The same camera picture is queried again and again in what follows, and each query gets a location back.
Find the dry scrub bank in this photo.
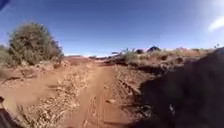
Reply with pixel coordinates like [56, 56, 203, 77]
[112, 46, 224, 128]

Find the pale gravel strip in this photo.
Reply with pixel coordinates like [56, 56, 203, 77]
[16, 66, 93, 128]

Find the small green bush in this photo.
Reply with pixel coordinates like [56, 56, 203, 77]
[0, 44, 15, 68]

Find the large green bush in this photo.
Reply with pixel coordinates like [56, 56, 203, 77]
[8, 21, 65, 66]

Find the red dirt track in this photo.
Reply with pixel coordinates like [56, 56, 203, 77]
[0, 56, 161, 128]

